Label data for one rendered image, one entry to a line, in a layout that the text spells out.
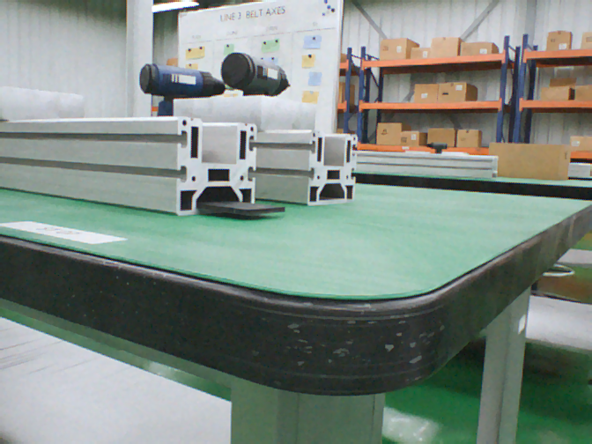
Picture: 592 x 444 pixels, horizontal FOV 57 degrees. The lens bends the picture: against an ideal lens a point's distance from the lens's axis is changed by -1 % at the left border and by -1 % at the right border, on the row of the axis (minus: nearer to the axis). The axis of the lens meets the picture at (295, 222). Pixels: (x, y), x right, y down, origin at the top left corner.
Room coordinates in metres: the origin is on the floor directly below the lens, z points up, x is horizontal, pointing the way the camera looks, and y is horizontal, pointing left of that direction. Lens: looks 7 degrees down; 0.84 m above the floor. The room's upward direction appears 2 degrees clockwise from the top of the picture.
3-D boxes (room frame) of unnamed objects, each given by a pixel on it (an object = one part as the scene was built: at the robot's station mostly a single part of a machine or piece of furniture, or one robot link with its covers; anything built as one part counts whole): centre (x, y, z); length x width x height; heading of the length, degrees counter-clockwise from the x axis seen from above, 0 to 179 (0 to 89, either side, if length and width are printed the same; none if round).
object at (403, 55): (10.66, -2.55, 1.58); 2.83 x 0.98 x 3.15; 57
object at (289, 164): (0.91, 0.27, 0.82); 0.80 x 0.10 x 0.09; 52
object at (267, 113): (0.75, 0.08, 0.87); 0.16 x 0.11 x 0.07; 52
